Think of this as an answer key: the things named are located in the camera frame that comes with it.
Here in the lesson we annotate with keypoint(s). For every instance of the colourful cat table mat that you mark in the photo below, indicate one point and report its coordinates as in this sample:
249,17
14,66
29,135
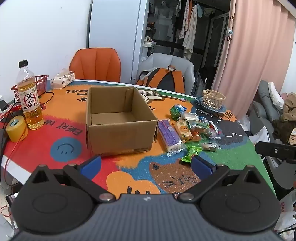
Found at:
138,169

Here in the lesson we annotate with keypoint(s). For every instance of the clear wafer packet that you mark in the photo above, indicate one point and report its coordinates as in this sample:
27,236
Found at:
190,116

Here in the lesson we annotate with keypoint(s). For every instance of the white plastic bag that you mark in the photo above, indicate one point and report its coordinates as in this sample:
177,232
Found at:
260,135

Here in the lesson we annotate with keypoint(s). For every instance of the orange snack packet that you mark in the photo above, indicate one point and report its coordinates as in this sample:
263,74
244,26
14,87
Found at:
196,135

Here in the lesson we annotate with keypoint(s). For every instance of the light grey chair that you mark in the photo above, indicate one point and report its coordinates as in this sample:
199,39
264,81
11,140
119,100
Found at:
175,61

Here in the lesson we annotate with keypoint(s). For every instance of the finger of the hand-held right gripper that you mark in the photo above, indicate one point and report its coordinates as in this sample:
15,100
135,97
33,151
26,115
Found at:
275,150

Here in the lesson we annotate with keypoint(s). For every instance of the floral hanging garment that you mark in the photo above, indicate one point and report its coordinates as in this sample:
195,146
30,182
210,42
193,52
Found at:
184,23

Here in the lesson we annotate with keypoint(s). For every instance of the dark grey chair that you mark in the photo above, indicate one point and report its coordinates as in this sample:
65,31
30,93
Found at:
285,178

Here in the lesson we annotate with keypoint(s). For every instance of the green triangular snack packet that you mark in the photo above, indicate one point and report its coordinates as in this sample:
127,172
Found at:
176,112

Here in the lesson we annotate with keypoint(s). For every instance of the tea bottle with black cap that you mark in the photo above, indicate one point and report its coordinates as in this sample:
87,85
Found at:
31,102

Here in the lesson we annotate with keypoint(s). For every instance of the white cushion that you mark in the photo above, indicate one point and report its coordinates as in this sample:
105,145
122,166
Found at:
276,95

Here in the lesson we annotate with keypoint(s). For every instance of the small brown snack packet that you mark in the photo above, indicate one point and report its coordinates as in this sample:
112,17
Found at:
209,146

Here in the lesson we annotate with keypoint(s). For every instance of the white shopping bag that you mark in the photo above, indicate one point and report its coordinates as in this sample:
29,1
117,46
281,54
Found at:
286,213

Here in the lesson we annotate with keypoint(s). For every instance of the orange and black backpack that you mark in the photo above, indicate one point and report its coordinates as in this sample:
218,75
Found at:
166,80

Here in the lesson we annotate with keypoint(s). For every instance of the woven bamboo basket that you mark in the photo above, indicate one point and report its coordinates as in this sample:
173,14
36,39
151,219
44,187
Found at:
214,99

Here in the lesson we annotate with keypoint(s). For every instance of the black cloth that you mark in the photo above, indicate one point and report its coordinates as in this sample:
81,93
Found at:
207,76

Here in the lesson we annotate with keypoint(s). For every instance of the white hanging garment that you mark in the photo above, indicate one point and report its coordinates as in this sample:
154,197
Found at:
190,34

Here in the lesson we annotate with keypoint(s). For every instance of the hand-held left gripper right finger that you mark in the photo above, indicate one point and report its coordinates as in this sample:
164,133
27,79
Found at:
201,166

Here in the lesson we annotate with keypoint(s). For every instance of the blue ceramic plate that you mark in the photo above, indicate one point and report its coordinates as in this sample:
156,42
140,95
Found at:
222,109

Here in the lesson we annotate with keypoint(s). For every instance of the orange chair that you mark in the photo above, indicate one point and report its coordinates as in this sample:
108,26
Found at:
96,64

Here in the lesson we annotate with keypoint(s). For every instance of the patterned tissue pack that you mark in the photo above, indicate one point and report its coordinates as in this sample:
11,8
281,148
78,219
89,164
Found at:
62,78

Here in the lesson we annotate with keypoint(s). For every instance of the red plastic basket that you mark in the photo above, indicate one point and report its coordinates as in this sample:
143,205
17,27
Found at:
40,83

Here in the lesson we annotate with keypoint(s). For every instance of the grey sofa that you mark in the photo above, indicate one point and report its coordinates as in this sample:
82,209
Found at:
263,99

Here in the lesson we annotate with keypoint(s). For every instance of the pink curtain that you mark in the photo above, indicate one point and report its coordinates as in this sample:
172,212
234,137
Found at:
254,46

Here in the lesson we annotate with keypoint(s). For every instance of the pile of clothes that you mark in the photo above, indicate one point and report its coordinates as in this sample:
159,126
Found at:
286,120

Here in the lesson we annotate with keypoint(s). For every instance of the yellow tape roll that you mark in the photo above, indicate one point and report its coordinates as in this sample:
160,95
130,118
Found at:
17,128

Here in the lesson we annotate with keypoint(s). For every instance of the purple snack packet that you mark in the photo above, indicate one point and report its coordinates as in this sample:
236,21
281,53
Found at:
168,133

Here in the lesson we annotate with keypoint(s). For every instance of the blue snack packet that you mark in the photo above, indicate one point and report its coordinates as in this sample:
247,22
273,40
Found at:
203,119

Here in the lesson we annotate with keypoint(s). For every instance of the cardboard box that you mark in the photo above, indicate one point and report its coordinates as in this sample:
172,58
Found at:
120,129

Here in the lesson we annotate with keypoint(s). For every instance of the white refrigerator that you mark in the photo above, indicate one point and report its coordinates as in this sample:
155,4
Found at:
115,34

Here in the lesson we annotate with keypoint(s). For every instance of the red snack packet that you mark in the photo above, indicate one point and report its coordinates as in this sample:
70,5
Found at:
214,131

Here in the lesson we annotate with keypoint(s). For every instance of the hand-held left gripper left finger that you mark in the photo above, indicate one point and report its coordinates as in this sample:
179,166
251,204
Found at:
91,165

